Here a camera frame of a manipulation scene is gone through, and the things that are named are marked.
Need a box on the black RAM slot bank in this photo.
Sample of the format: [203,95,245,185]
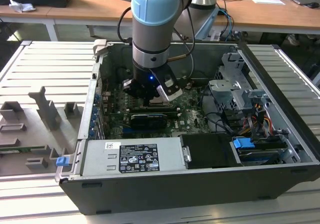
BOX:
[129,105,182,118]

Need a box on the blue hanging cable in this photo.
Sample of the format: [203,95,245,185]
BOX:
[219,8,235,42]

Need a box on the wooden office desk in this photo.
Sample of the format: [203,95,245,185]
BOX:
[0,0,320,36]

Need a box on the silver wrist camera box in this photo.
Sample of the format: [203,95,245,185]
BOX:
[155,70,184,102]

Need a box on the black data cable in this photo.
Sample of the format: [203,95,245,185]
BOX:
[199,86,237,135]

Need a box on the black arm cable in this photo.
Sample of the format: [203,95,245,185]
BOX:
[117,7,196,77]

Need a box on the white paper sheet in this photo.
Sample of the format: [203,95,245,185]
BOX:
[251,0,286,6]

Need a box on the CPU socket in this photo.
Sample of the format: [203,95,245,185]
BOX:
[138,93,176,110]

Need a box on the grey parts rack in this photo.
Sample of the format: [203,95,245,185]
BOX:
[0,86,85,177]

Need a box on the grey power supply unit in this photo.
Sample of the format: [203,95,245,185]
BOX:
[81,136,189,177]

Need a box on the crumpled white paper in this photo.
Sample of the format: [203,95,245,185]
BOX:
[8,0,36,14]

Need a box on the green RAM stick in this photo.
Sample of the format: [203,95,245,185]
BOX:
[0,146,48,153]

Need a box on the coloured power wire bundle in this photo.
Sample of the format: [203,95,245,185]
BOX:
[239,103,274,137]

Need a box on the dark grey PC case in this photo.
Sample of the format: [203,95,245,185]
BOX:
[54,39,320,216]

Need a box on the green motherboard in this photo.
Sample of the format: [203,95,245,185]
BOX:
[101,81,213,139]

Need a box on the silver metal drive cage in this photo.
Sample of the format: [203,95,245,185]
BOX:
[207,52,271,114]

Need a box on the blue case latch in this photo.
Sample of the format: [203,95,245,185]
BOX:
[56,156,70,167]

